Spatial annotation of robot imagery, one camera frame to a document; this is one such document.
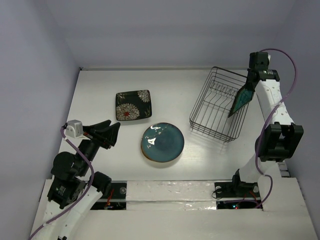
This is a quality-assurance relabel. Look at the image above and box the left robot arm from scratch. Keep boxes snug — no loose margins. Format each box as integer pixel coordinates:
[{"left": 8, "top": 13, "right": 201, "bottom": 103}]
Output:
[{"left": 34, "top": 120, "right": 121, "bottom": 240}]

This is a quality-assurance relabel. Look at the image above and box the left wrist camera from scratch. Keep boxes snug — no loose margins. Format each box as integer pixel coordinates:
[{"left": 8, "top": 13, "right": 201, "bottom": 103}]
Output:
[{"left": 64, "top": 119, "right": 86, "bottom": 139}]

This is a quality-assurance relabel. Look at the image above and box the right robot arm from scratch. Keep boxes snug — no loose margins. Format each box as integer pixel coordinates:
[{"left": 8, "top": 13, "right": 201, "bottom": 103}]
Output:
[{"left": 229, "top": 48, "right": 304, "bottom": 196}]

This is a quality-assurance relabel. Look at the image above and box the cream bird plate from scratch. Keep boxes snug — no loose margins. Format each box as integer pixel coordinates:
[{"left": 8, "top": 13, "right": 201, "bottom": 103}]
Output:
[{"left": 140, "top": 143, "right": 155, "bottom": 162}]

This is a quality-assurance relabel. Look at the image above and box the black floral square plate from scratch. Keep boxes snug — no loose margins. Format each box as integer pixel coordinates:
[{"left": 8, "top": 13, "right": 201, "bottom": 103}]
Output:
[{"left": 115, "top": 89, "right": 152, "bottom": 121}]

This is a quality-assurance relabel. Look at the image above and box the green square plate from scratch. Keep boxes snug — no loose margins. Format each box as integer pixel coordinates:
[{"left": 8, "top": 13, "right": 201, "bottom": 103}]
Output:
[{"left": 228, "top": 73, "right": 256, "bottom": 118}]

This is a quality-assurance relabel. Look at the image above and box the white foil-covered front board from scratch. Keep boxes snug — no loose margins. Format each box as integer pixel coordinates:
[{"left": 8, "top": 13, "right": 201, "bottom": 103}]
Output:
[{"left": 28, "top": 177, "right": 313, "bottom": 240}]

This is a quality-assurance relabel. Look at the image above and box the teal round plate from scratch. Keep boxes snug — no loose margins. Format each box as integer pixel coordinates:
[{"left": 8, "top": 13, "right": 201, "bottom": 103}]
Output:
[{"left": 140, "top": 122, "right": 185, "bottom": 163}]

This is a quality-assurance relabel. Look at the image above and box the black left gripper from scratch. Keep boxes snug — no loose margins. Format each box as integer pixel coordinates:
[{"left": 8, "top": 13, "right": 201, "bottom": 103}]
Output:
[{"left": 77, "top": 118, "right": 121, "bottom": 175}]

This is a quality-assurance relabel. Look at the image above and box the wire dish rack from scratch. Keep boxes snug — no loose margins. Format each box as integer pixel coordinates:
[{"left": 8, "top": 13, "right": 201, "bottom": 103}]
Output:
[{"left": 189, "top": 66, "right": 248, "bottom": 143}]

